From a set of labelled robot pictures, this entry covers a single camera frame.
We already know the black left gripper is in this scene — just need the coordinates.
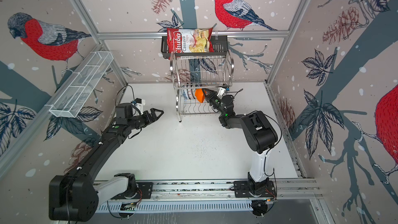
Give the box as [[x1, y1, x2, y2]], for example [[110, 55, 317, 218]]
[[128, 108, 164, 130]]

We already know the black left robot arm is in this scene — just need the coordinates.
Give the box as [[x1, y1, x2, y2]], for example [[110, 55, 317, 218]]
[[49, 103, 164, 222]]

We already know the white brown patterned bowl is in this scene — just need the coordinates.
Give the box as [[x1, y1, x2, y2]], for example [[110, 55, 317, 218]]
[[191, 89, 197, 100]]

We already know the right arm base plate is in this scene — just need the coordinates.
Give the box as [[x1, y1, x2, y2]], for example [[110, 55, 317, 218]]
[[233, 180, 277, 198]]

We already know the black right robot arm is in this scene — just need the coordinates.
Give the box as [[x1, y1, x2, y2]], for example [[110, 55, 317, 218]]
[[195, 88, 279, 196]]

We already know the stainless steel dish rack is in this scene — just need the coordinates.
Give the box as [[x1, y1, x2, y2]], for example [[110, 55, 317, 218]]
[[170, 51, 234, 122]]

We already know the orange plastic bowl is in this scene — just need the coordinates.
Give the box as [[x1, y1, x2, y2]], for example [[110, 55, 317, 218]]
[[195, 89, 206, 103]]

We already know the red patterned ceramic bowl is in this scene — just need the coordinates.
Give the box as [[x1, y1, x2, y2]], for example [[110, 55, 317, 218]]
[[187, 89, 194, 100]]

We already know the white wire mesh shelf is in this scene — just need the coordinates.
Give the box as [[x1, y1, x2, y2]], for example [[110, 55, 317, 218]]
[[49, 51, 114, 118]]

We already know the aluminium mounting rail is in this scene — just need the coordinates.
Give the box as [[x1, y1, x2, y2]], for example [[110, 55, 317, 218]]
[[110, 178, 323, 203]]

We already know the black wall basket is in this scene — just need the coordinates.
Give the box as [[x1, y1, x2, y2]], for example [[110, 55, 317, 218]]
[[160, 35, 229, 60]]

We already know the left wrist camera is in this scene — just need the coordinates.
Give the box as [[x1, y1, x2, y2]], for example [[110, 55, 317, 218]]
[[132, 98, 146, 114]]

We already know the red cassava chips bag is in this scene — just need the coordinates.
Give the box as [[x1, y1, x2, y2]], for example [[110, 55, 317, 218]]
[[163, 28, 214, 59]]

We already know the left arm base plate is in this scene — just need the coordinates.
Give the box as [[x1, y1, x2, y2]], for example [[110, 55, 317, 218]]
[[112, 182, 153, 200]]

